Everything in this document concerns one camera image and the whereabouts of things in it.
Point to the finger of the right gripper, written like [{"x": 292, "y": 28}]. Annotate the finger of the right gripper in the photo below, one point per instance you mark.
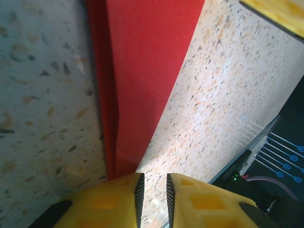
[{"x": 285, "y": 12}]

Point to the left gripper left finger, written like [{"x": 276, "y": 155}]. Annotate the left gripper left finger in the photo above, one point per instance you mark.
[{"x": 102, "y": 209}]

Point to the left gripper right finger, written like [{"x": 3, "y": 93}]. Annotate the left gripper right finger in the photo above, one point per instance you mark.
[{"x": 209, "y": 209}]

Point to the red paper sheet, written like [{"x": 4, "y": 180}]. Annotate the red paper sheet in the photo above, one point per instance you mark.
[{"x": 142, "y": 71}]

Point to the aluminium mounting rail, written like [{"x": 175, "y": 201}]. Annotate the aluminium mounting rail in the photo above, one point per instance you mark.
[{"x": 256, "y": 146}]

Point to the blue printed side wall panel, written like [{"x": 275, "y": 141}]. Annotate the blue printed side wall panel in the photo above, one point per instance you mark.
[{"x": 294, "y": 114}]

